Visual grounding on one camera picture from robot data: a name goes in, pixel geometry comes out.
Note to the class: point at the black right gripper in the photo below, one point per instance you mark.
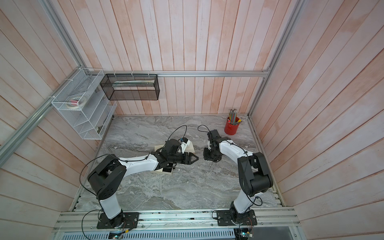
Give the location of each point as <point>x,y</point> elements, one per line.
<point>206,156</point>

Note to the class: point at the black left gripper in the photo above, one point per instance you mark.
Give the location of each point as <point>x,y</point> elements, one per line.
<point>191,154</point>

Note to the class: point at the cream drawer jewelry box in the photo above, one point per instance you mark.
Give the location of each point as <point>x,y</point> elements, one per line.
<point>167,169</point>

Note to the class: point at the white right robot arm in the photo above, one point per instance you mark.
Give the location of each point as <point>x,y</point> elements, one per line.
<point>253,171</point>

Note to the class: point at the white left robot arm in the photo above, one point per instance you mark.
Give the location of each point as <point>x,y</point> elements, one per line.
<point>107,176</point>

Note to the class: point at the cream small gift box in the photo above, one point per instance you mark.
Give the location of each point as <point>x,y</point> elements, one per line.
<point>190,148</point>

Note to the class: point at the cream large gift box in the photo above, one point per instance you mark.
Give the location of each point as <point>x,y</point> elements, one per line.
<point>158,148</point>

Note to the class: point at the red pencil cup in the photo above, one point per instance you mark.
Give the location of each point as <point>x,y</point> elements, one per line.
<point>231,128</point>

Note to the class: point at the coloured pencils bundle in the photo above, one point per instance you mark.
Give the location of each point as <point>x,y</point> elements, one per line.
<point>233,119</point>

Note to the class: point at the tape roll on shelf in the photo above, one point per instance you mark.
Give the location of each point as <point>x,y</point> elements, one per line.
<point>76,102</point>

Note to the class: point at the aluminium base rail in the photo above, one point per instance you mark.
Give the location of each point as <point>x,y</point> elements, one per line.
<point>178,219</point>

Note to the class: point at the black wire mesh basket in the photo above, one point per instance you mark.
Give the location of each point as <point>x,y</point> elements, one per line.
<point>131,87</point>

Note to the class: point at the white wire mesh shelf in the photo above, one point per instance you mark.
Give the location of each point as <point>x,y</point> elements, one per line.
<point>92,120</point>

